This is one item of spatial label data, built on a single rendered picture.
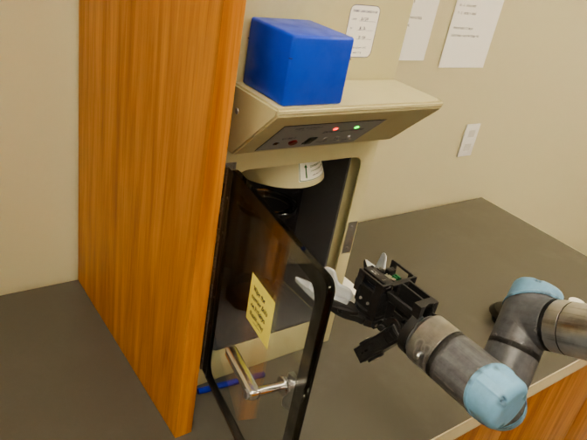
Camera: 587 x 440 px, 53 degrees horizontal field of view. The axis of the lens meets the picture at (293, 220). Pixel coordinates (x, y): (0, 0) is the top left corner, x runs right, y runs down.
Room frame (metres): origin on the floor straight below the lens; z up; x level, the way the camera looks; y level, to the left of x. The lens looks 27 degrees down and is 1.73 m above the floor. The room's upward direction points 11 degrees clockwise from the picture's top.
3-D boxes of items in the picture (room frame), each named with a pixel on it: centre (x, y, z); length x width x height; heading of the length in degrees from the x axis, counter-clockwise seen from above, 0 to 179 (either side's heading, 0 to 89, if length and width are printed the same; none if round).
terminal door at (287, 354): (0.67, 0.02, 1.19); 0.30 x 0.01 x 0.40; 31
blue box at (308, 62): (0.80, 0.04, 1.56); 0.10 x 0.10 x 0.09; 41
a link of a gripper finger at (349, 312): (0.75, -0.11, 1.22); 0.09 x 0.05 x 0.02; 75
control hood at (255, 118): (0.87, -0.04, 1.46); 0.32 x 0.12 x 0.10; 131
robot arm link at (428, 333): (0.67, -0.22, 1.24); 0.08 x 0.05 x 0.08; 131
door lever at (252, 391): (0.59, 0.01, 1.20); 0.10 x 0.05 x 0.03; 31
